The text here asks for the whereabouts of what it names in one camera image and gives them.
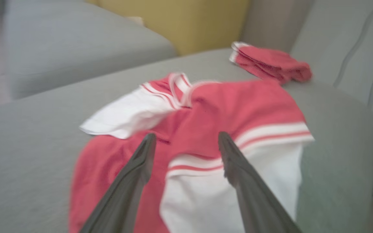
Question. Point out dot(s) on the red shorts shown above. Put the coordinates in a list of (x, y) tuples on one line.
[(270, 63)]

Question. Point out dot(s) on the beige fabric piece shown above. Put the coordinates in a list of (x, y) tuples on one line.
[(136, 20)]

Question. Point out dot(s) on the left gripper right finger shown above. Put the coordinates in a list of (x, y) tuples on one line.
[(254, 197)]

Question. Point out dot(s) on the small grey sofa section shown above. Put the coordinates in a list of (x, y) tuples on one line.
[(76, 42)]

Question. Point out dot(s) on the grey sofa backrest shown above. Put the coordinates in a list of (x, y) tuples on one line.
[(328, 38)]

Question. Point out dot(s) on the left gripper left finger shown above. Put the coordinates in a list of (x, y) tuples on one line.
[(125, 194)]

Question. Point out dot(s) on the red and white shirt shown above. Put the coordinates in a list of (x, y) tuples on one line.
[(205, 113)]

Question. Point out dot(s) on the large grey sofa seat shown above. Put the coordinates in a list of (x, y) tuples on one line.
[(27, 161)]

